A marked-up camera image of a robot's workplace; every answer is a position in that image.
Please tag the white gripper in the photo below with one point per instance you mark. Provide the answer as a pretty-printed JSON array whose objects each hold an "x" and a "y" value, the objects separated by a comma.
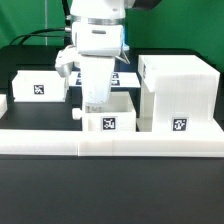
[{"x": 96, "y": 77}]

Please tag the white front drawer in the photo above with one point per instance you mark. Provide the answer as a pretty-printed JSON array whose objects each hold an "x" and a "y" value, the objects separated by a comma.
[{"x": 118, "y": 114}]

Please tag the white drawer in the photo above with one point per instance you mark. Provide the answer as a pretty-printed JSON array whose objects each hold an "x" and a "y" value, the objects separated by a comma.
[
  {"x": 118, "y": 114},
  {"x": 39, "y": 86}
]

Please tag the white drawer cabinet box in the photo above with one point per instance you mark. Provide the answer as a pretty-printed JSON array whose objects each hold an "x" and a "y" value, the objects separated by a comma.
[{"x": 178, "y": 94}]

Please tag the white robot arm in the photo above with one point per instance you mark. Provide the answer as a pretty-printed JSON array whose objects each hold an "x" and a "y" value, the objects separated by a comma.
[{"x": 98, "y": 34}]

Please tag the white marker sheet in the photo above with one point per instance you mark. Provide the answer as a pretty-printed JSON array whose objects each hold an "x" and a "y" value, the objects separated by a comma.
[{"x": 119, "y": 79}]

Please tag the white L-shaped fence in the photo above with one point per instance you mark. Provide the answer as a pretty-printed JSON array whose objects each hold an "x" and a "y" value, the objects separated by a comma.
[{"x": 73, "y": 143}]

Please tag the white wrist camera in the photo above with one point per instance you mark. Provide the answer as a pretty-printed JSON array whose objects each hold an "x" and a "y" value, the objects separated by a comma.
[{"x": 65, "y": 60}]

